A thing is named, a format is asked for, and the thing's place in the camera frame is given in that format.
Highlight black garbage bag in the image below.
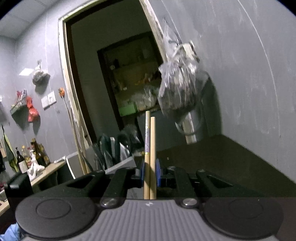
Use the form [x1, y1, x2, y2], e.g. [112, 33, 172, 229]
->
[124, 123, 144, 150]

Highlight red plastic bag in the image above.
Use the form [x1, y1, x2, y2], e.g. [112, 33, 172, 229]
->
[26, 96, 40, 123]

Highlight black slotted utensil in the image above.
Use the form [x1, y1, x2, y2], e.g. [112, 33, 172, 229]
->
[92, 142, 107, 171]

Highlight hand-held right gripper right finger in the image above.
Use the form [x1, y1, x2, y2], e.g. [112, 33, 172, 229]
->
[156, 159, 266, 208]

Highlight wooden counter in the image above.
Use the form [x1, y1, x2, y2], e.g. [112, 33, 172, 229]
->
[0, 159, 68, 214]

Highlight hanging clear plastic bag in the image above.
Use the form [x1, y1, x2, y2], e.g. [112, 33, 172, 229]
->
[158, 23, 210, 116]

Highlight white wall switch panel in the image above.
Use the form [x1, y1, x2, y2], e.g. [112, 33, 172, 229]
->
[41, 90, 57, 109]

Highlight hanging dark mesh bag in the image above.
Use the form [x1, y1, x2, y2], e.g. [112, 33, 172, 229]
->
[32, 60, 51, 88]

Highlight black box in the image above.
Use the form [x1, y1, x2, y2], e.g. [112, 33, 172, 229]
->
[4, 172, 33, 200]

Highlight wooden shelf unit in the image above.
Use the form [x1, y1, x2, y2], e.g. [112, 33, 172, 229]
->
[97, 32, 165, 130]

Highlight blue cloth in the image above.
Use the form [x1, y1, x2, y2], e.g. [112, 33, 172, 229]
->
[5, 223, 23, 241]

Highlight black kitchen scissors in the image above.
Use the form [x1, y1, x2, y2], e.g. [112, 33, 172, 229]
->
[98, 135, 117, 167]

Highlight white perforated plastic basket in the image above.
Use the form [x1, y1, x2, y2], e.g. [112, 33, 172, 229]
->
[65, 151, 137, 180]

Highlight white crumpled cloth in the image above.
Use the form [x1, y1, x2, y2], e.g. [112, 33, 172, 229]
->
[27, 154, 46, 180]

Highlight green towel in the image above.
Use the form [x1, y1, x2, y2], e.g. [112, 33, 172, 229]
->
[1, 126, 19, 172]

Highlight white cable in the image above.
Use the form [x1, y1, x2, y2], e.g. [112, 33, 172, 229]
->
[61, 96, 77, 131]

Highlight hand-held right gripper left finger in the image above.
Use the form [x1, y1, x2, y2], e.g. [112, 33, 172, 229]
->
[35, 160, 146, 207]

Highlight white drain pipe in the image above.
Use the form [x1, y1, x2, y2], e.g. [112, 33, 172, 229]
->
[174, 109, 205, 145]

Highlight pale door frame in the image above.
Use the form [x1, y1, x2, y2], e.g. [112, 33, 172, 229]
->
[57, 0, 167, 173]

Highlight green box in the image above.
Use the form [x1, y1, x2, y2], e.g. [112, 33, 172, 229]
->
[119, 103, 138, 116]

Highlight clear plastic food bags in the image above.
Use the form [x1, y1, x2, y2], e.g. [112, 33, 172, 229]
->
[136, 85, 162, 110]

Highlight wire wall rack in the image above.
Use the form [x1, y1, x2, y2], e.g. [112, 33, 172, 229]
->
[9, 89, 28, 115]

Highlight dark bottle white label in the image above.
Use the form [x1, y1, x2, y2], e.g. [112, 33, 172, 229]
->
[15, 147, 28, 174]

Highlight brown glass bottle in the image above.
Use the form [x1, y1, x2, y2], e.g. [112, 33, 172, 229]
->
[31, 138, 51, 166]

